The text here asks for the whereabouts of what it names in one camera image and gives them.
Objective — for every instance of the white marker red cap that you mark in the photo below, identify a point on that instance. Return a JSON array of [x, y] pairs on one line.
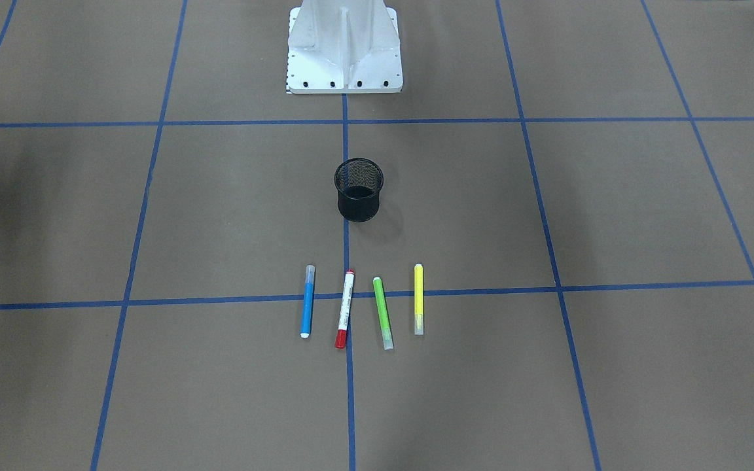
[[344, 310]]

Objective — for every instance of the yellow highlighter pen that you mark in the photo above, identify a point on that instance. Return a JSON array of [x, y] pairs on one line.
[[418, 279]]

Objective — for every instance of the white pedestal column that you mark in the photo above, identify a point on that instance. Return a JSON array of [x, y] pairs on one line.
[[343, 47]]

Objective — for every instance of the green highlighter pen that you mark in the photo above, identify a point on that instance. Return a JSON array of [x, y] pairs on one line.
[[383, 315]]

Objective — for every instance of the blue marker pen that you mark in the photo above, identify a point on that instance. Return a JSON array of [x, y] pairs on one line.
[[307, 301]]

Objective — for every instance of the black mesh pen cup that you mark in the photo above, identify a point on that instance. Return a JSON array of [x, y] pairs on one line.
[[358, 182]]

